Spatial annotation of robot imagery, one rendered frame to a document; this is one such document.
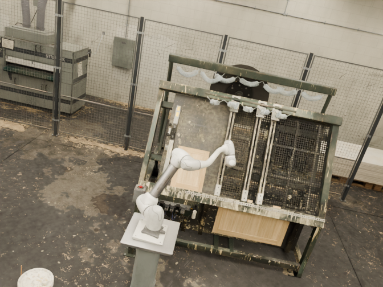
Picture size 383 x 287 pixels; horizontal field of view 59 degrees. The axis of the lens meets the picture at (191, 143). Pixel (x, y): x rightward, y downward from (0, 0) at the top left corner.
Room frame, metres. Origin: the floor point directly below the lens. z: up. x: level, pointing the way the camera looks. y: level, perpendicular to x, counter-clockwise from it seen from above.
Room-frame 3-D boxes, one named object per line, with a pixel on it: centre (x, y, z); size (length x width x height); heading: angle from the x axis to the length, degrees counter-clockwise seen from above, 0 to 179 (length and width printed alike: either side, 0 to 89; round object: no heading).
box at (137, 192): (3.20, 0.45, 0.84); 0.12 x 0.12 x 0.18; 0
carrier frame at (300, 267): (4.06, -0.59, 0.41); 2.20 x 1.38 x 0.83; 90
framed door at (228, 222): (3.60, -0.94, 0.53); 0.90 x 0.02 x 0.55; 90
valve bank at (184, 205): (3.27, 0.01, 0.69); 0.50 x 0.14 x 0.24; 90
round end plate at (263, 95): (4.47, -0.49, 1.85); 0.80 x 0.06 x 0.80; 90
